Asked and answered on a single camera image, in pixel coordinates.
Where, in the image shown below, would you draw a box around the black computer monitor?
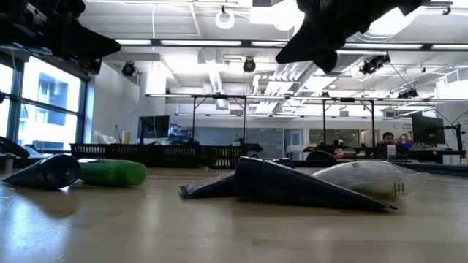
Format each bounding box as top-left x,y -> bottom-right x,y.
137,115 -> 171,140
411,115 -> 446,145

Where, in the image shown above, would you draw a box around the green travel bottle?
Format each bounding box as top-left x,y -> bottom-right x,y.
78,158 -> 148,187

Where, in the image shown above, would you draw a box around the long ceiling light bar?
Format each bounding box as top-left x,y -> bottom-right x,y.
113,38 -> 468,51

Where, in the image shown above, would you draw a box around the white ring lamp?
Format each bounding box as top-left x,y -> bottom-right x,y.
214,9 -> 236,31

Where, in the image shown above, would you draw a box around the cotton balls in clear bag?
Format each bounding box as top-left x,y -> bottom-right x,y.
312,160 -> 429,200

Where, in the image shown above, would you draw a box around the large glass window wall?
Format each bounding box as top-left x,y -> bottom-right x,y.
0,54 -> 89,151

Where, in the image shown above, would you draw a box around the black curved bar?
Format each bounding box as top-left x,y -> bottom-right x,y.
0,135 -> 31,159

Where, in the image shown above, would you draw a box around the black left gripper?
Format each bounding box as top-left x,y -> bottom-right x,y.
0,0 -> 121,76

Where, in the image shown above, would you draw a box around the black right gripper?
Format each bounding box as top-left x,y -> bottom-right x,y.
276,0 -> 421,74

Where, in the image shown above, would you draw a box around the white plastic bag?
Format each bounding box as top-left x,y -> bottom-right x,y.
94,130 -> 117,145

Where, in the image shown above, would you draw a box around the black overhead rig frame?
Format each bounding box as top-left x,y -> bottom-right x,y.
146,94 -> 290,145
320,96 -> 377,147

